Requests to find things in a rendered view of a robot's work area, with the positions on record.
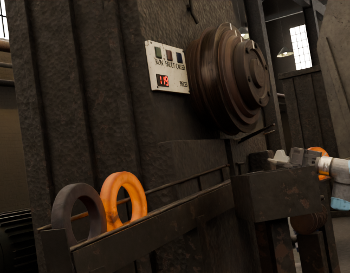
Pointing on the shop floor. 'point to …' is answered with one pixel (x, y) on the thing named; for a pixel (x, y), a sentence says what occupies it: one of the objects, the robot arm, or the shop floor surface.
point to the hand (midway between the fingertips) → (270, 161)
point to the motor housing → (311, 241)
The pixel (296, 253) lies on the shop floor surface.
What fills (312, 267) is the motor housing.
